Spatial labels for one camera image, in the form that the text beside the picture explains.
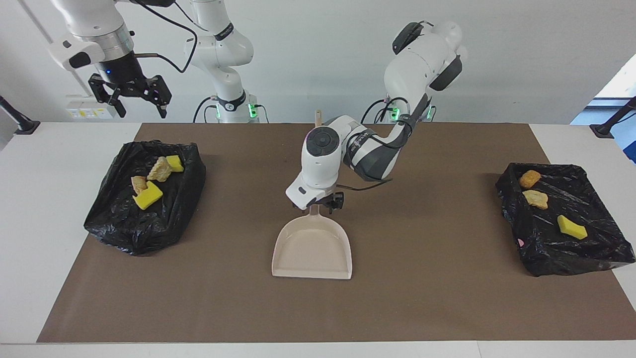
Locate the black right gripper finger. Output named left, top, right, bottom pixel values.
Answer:
left=88, top=75, right=127, bottom=118
left=147, top=76, right=172, bottom=119

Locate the beige plastic dustpan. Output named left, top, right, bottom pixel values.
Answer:
left=271, top=204, right=353, bottom=280

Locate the pale crumbly bread piece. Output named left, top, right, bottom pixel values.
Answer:
left=147, top=156, right=172, bottom=182

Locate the notched all-yellow sponge piece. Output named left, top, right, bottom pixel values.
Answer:
left=132, top=181, right=163, bottom=211

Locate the striped orange croissant piece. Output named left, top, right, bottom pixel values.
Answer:
left=523, top=189, right=549, bottom=210

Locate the small yellow green sponge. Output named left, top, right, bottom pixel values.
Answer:
left=557, top=215, right=588, bottom=240

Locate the black bag-lined bin pink spot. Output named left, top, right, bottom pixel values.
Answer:
left=495, top=162, right=636, bottom=277

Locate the black clamp stand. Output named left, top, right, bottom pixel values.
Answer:
left=0, top=95, right=41, bottom=135
left=590, top=97, right=636, bottom=139

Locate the brown table mat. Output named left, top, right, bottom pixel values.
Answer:
left=36, top=123, right=636, bottom=344

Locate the white wall socket strip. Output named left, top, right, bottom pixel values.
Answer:
left=66, top=94, right=117, bottom=120

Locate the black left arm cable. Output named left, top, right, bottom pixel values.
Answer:
left=338, top=97, right=413, bottom=192

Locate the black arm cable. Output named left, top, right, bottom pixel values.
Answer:
left=129, top=0, right=199, bottom=74
left=338, top=97, right=413, bottom=192

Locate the black base cable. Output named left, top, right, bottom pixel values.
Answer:
left=361, top=97, right=398, bottom=124
left=193, top=96, right=220, bottom=123

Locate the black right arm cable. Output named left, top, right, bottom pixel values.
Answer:
left=129, top=0, right=199, bottom=74

